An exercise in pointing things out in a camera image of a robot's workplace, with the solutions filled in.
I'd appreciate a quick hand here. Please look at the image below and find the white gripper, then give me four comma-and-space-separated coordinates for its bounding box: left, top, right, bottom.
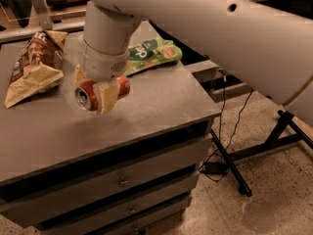
74, 35, 129, 115

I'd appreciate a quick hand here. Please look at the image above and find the red coke can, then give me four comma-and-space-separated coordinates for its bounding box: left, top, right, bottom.
74, 76, 130, 112

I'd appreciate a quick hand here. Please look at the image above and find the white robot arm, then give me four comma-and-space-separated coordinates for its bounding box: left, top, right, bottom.
78, 0, 313, 125

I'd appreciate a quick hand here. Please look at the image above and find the brown yellow chip bag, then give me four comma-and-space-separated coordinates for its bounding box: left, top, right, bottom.
4, 30, 67, 109

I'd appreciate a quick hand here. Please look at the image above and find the green chip bag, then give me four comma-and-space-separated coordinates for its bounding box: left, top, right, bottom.
124, 37, 183, 76

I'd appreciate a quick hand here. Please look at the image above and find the grey metal railing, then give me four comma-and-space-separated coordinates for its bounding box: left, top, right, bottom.
0, 0, 296, 44

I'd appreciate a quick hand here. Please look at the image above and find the grey drawer cabinet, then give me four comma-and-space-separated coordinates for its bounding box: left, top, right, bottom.
0, 34, 219, 235

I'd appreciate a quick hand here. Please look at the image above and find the black power adapter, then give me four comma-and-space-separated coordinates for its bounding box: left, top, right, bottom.
204, 162, 228, 175

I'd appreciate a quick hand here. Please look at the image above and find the black cable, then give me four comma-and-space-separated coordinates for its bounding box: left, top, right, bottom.
199, 68, 255, 183

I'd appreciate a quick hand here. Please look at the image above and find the black metal table leg frame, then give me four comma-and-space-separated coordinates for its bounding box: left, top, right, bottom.
210, 110, 313, 197

